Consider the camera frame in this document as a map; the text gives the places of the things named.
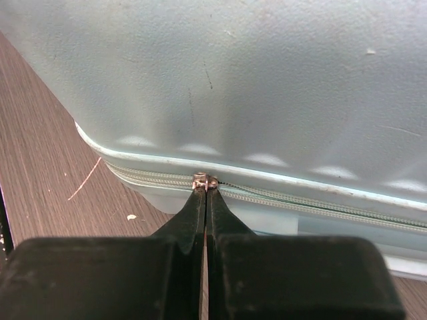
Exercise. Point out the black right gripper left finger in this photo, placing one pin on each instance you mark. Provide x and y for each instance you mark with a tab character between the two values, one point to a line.
154	277

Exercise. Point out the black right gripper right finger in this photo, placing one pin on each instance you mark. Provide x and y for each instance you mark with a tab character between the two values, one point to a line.
293	277

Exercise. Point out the mint green suitcase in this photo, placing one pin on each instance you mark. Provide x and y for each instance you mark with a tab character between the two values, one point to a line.
310	115

